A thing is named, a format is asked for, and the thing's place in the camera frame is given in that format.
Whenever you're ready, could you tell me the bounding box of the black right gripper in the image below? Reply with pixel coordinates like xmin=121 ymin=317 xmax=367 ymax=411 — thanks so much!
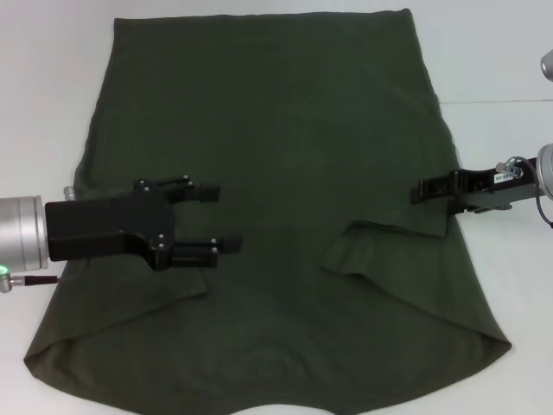
xmin=409 ymin=156 xmax=542 ymax=217

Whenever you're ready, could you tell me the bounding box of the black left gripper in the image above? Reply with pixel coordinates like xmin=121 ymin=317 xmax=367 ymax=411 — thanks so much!
xmin=44 ymin=173 xmax=245 ymax=273

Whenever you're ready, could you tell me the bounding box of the dark green shirt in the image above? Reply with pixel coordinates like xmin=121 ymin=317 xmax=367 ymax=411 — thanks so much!
xmin=23 ymin=7 xmax=513 ymax=415

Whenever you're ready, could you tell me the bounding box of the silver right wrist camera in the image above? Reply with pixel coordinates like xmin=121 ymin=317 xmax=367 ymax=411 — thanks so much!
xmin=539 ymin=49 xmax=553 ymax=82

